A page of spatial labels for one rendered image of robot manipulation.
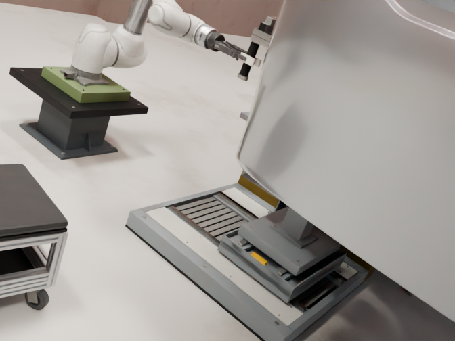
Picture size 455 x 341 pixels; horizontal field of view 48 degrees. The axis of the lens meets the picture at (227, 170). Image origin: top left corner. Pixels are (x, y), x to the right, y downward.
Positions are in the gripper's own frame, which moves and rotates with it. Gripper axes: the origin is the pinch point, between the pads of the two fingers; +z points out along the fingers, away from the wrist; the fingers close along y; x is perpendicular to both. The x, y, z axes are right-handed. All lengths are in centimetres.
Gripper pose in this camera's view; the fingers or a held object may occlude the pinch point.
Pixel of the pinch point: (250, 59)
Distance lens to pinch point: 201.7
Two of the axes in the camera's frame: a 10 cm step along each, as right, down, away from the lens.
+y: -5.8, 1.3, -8.0
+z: 7.4, 4.9, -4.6
